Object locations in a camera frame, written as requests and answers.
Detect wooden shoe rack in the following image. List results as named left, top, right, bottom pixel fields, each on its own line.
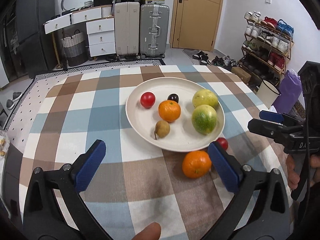
left=237, top=17, right=294, bottom=90

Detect cream round plate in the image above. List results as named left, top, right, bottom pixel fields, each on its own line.
left=125, top=78, right=225, bottom=153

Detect orange mandarin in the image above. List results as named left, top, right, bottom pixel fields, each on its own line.
left=182, top=150, right=212, bottom=179
left=158, top=100, right=181, bottom=123

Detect grey door mat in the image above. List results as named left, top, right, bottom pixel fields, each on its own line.
left=182, top=48, right=200, bottom=58

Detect person's right forearm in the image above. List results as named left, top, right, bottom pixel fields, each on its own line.
left=296, top=169, right=320, bottom=240

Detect white drawer unit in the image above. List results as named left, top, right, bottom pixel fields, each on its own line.
left=44, top=5, right=117, bottom=58

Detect checked tablecloth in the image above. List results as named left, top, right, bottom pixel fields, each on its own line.
left=19, top=65, right=295, bottom=240

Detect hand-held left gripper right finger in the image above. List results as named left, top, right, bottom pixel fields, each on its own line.
left=200, top=142, right=293, bottom=240

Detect small brown pear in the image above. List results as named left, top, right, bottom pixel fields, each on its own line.
left=154, top=120, right=171, bottom=140

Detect silver suitcase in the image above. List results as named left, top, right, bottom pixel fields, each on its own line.
left=139, top=4, right=170, bottom=58

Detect white bucket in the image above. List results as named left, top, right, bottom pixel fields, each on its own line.
left=257, top=79, right=280, bottom=109

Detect black cable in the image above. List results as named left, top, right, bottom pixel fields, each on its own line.
left=291, top=87, right=313, bottom=201

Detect person's left hand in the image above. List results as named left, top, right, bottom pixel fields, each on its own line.
left=131, top=222, right=161, bottom=240

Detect dark grey fridge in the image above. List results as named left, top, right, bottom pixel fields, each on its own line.
left=15, top=0, right=58, bottom=78

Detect pile of shoes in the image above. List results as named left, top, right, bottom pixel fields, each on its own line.
left=191, top=51, right=238, bottom=67

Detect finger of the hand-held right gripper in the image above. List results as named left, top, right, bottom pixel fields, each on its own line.
left=259, top=110, right=304, bottom=128
left=247, top=118, right=290, bottom=143

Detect purple bag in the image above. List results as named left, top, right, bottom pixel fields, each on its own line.
left=271, top=70, right=303, bottom=113

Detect wooden door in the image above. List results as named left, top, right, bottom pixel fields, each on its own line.
left=170, top=0, right=225, bottom=52

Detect green yellow passion fruit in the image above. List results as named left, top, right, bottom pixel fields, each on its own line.
left=191, top=104, right=218, bottom=135

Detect beige suitcase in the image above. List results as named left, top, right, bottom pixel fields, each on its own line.
left=114, top=1, right=140, bottom=58

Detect rows of racked shoes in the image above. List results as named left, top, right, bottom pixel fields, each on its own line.
left=241, top=11, right=294, bottom=85

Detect tall glass door cabinet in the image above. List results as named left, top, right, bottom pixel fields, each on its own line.
left=0, top=0, right=19, bottom=83

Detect clear snack bag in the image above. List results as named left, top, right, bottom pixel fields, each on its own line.
left=0, top=130, right=10, bottom=158

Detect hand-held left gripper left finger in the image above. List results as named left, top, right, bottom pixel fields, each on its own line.
left=23, top=139, right=110, bottom=240

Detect red tomato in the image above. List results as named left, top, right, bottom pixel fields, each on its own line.
left=140, top=92, right=156, bottom=109
left=216, top=137, right=229, bottom=151

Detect grey woven basket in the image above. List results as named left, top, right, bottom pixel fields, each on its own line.
left=61, top=29, right=87, bottom=67

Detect brown woven box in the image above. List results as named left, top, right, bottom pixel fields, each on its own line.
left=231, top=66, right=251, bottom=83

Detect person's right hand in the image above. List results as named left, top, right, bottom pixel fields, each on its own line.
left=286, top=154, right=320, bottom=190

